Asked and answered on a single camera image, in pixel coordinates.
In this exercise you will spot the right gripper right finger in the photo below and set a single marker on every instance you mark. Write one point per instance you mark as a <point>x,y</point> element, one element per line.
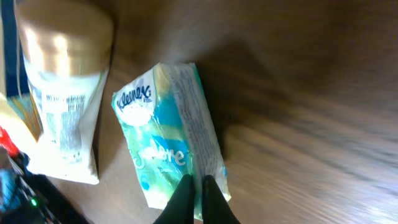
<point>215,209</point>

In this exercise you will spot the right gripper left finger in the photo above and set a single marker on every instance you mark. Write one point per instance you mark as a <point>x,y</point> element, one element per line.
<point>180,208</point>

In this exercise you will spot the green Kleenex tissue pack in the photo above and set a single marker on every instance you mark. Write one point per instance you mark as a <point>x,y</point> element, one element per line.
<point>169,131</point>

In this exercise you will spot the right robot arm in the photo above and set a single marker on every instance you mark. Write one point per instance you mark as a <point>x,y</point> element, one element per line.
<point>34,199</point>

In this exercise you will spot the yellow white snack bag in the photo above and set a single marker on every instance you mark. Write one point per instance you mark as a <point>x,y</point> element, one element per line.
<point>20,125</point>

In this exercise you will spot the white tube gold cap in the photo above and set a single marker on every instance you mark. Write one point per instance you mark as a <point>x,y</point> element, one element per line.
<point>66,48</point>

